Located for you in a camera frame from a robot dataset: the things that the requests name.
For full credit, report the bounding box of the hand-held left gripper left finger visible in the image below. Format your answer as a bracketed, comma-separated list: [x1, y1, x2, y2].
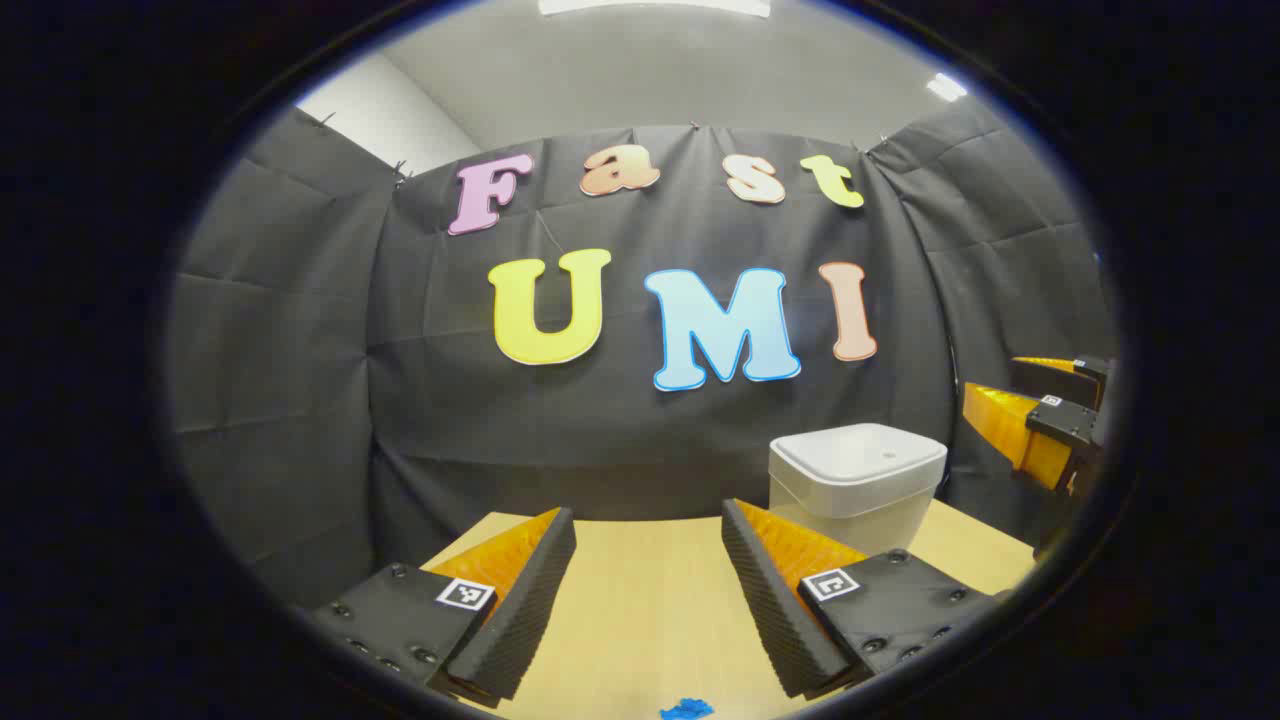
[305, 507, 578, 706]

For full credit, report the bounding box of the wooden desktop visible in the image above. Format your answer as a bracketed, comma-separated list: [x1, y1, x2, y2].
[420, 498, 1036, 720]

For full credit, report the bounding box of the black backdrop cloth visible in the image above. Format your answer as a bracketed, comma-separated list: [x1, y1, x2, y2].
[165, 100, 1121, 611]

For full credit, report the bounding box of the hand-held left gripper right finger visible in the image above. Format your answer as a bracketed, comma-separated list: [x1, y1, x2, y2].
[720, 498, 1003, 701]

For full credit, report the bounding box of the white desktop garbage bin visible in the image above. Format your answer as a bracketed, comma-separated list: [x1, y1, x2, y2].
[768, 423, 948, 556]

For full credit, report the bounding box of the long ceiling light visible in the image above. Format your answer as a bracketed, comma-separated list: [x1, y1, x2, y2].
[538, 0, 773, 18]

